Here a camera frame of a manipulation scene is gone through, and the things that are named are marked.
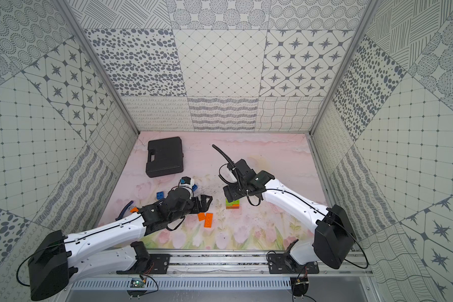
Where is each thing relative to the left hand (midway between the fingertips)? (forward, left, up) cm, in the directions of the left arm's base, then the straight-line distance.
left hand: (209, 202), depth 78 cm
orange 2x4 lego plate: (+3, -9, -12) cm, 15 cm away
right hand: (+5, -11, -1) cm, 12 cm away
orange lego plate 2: (-3, +2, -13) cm, 14 cm away
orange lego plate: (-2, +5, -12) cm, 13 cm away
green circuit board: (-27, +27, -15) cm, 41 cm away
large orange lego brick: (+1, +38, -12) cm, 40 cm away
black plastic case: (+29, +29, -7) cm, 41 cm away
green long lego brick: (-2, -10, +4) cm, 11 cm away
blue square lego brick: (+8, +27, -11) cm, 30 cm away
